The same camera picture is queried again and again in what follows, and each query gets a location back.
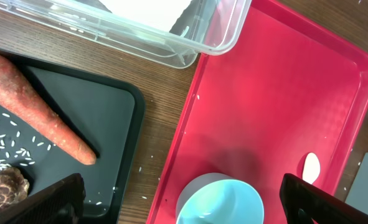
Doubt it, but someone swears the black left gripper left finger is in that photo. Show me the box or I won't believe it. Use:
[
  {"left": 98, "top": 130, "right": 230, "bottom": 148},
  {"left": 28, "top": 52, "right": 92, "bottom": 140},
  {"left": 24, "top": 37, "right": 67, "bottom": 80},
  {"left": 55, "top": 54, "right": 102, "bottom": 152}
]
[{"left": 0, "top": 173, "right": 85, "bottom": 224}]

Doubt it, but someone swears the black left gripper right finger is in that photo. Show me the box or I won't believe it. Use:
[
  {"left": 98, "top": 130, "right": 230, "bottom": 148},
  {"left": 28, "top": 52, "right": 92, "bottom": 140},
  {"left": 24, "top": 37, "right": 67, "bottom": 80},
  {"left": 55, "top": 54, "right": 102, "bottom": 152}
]
[{"left": 280, "top": 174, "right": 368, "bottom": 224}]

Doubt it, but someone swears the white plastic spoon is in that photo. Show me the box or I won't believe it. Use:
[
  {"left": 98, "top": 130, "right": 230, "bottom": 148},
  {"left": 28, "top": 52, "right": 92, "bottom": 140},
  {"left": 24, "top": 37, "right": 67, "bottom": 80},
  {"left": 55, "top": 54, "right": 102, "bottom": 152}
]
[{"left": 302, "top": 152, "right": 321, "bottom": 184}]

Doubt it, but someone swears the white rice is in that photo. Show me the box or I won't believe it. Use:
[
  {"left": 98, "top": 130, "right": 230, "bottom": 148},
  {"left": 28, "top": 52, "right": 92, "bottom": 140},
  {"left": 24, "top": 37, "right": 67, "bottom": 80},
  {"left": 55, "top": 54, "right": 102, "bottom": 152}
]
[{"left": 0, "top": 110, "right": 57, "bottom": 171}]

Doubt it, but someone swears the blue bowl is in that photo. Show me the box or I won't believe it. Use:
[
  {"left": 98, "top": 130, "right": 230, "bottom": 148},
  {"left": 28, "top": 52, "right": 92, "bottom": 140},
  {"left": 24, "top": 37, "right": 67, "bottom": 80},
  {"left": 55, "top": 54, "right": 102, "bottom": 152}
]
[{"left": 176, "top": 172, "right": 265, "bottom": 224}]

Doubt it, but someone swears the orange carrot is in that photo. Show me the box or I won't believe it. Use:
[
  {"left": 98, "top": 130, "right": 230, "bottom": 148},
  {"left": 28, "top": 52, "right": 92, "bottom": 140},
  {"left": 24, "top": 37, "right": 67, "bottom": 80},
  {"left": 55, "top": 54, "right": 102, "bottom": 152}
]
[{"left": 0, "top": 56, "right": 97, "bottom": 166}]

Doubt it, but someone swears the black tray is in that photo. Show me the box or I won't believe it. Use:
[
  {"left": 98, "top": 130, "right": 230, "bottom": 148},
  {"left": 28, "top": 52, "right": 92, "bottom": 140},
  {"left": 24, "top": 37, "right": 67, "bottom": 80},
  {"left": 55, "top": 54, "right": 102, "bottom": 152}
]
[{"left": 0, "top": 51, "right": 145, "bottom": 223}]

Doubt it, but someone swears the red plastic tray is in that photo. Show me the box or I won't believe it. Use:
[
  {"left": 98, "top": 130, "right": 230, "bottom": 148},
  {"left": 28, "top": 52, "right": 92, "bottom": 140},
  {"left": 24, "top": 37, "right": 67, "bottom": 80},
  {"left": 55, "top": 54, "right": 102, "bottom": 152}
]
[{"left": 148, "top": 1, "right": 368, "bottom": 223}]

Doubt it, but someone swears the clear plastic bin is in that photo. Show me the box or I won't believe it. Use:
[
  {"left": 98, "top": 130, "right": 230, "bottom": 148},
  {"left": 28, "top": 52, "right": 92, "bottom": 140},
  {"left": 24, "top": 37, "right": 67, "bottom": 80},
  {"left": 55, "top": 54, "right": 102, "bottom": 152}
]
[{"left": 0, "top": 0, "right": 252, "bottom": 68}]

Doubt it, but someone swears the white crumpled paper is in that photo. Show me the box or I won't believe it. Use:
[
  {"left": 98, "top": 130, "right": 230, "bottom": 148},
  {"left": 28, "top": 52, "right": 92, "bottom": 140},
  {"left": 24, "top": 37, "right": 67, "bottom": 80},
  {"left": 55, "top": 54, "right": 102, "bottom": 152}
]
[{"left": 100, "top": 0, "right": 191, "bottom": 32}]

